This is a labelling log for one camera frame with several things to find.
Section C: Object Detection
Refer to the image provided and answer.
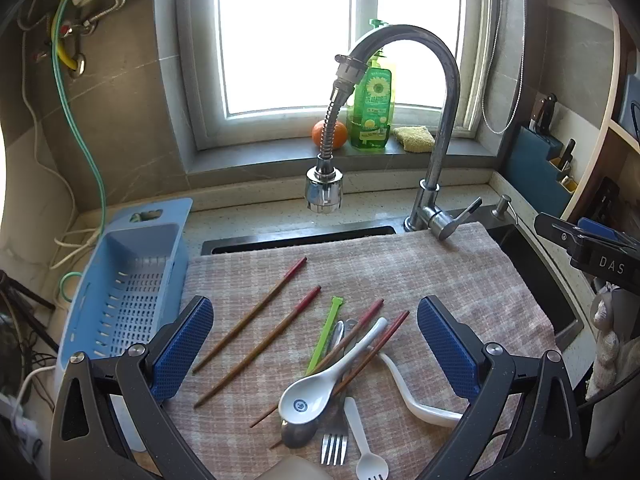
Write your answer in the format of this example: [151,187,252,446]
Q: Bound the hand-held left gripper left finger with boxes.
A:
[50,295,216,480]

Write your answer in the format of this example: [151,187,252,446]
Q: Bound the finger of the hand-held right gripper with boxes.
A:
[534,212,628,257]

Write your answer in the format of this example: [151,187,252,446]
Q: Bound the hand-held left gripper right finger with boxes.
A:
[416,295,593,480]

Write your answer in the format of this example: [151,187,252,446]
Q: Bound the blue plastic drain basket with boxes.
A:
[54,197,194,391]

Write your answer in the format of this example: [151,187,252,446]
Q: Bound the green plastic pick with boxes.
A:
[305,296,346,377]

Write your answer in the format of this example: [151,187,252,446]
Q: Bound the white plastic spork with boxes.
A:
[342,396,390,480]

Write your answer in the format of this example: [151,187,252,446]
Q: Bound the person's right hand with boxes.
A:
[589,282,625,402]

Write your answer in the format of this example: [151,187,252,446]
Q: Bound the black sink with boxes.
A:
[200,207,586,351]

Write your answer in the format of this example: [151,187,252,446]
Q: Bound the red tipped wooden chopstick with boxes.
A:
[193,285,322,409]
[191,256,308,375]
[269,310,411,450]
[249,298,385,429]

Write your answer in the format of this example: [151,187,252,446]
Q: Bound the black device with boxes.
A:
[592,176,622,227]

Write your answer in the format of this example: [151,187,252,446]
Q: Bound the blue knife block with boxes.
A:
[510,125,577,217]

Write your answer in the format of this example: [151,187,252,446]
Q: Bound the chrome soap dispenser pump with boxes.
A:
[490,194,518,224]

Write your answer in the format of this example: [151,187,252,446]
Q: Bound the pink checkered towel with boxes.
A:
[165,220,561,480]

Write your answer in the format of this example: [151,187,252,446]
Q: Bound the wooden shelf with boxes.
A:
[560,10,640,223]

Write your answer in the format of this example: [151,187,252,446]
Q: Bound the white ceramic spoon blue mark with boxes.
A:
[277,316,389,424]

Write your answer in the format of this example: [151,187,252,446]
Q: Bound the metal spoon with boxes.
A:
[280,319,347,450]

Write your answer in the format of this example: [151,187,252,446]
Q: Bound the metal fork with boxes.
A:
[320,317,360,467]

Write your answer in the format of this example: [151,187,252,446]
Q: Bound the black stand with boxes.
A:
[0,269,60,353]

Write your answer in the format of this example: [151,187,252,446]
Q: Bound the beige object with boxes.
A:
[260,454,331,480]

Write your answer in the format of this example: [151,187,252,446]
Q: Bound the yellow sponge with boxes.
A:
[392,125,436,153]

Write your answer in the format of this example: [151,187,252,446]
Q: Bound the green dish soap bottle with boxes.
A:
[347,19,398,150]

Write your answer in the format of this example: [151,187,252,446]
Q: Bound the orange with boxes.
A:
[311,120,348,150]

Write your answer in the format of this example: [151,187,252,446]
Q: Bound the black handle knife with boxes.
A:
[530,92,559,135]
[556,139,577,173]

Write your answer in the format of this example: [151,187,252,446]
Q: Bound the chrome faucet with spray hose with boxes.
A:
[305,24,484,242]

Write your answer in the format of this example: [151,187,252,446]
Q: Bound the thin metal cord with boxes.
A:
[480,0,527,136]

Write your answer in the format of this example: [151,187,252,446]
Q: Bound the green hose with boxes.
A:
[50,0,109,307]

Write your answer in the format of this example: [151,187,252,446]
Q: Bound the yellow hose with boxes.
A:
[49,0,85,70]

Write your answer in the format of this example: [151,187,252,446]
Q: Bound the white frame window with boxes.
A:
[155,0,526,152]

